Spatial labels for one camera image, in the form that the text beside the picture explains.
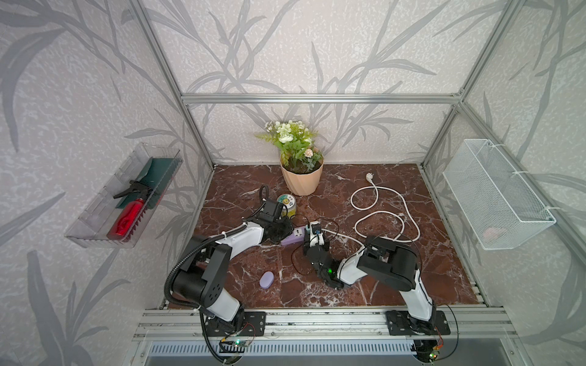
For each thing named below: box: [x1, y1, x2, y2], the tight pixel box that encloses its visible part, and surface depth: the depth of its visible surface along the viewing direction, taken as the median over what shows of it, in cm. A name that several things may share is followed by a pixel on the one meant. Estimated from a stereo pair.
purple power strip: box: [280, 226, 306, 246], surface depth 93 cm
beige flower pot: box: [280, 154, 325, 196], surface depth 101 cm
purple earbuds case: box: [258, 270, 275, 289], surface depth 83 cm
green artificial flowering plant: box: [254, 120, 324, 173], surface depth 94 cm
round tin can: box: [276, 193, 297, 219], surface depth 98 cm
